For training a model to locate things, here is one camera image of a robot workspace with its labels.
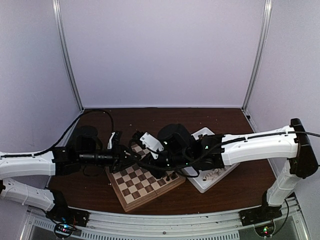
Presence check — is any white divided plastic tray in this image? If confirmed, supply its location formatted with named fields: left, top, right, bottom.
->
left=182, top=127, right=240, bottom=194

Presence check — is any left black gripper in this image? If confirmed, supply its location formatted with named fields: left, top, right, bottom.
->
left=78, top=141, right=142, bottom=173

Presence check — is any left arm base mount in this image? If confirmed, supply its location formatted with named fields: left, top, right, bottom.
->
left=46, top=206, right=90, bottom=227

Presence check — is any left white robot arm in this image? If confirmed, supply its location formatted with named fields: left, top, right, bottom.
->
left=0, top=125, right=141, bottom=222

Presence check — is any wooden chessboard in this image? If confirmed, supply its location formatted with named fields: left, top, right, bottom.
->
left=104, top=142, right=186, bottom=213

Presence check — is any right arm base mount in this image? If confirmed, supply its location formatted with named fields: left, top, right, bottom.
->
left=239, top=205, right=282, bottom=226

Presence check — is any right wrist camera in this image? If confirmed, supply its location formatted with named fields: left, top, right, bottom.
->
left=132, top=131, right=164, bottom=160

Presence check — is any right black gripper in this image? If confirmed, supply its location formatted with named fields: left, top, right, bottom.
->
left=138, top=150, right=192, bottom=180

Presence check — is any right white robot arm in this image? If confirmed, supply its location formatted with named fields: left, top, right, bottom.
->
left=140, top=118, right=319, bottom=221

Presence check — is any white chess pieces pile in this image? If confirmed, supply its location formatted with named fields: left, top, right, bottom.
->
left=202, top=168, right=226, bottom=182

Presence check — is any aluminium frame rail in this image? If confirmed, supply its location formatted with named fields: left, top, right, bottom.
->
left=18, top=197, right=311, bottom=240

